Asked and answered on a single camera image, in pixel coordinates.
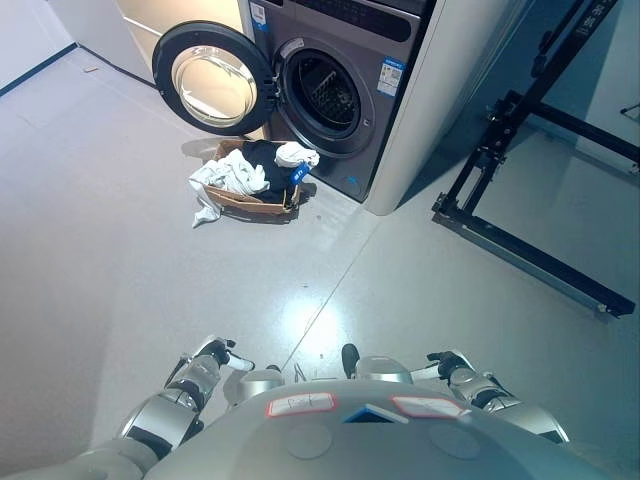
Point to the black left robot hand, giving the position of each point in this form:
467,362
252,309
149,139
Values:
220,351

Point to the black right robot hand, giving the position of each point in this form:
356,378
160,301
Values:
452,365

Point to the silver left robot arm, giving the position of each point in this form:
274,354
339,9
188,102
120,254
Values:
160,415

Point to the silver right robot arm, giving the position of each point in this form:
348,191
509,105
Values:
505,405

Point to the wicker laundry basket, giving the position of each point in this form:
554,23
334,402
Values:
250,202

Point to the round washing machine door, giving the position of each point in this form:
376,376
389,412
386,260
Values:
212,82

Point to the grey front-load washing machine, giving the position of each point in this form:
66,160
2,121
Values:
380,40

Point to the red-bordered white label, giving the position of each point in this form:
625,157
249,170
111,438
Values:
300,404
427,406

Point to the silver left robot leg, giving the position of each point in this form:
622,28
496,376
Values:
255,385

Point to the silver robot leg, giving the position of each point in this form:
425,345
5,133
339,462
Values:
382,369
255,385

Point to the black left robot foot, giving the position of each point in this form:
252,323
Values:
273,369

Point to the black robot foot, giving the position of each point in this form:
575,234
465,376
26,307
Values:
350,359
273,369

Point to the silver right robot leg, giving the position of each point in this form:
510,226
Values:
382,369

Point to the blue white chest badge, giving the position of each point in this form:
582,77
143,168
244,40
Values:
375,415

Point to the black right robot foot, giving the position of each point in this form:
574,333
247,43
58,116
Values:
350,359

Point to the grey robot torso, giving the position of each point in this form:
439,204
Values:
380,450

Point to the large white garment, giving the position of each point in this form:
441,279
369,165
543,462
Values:
230,172

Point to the blue tag with white print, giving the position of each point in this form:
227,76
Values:
300,174

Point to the black garment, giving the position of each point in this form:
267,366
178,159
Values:
265,155

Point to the white cabinet side panel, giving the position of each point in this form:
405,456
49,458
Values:
440,100

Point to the white energy label sticker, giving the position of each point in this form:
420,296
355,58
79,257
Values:
390,76

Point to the blue white info sticker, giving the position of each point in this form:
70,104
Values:
258,15

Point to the black metal frame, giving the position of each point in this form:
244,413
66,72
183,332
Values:
505,240

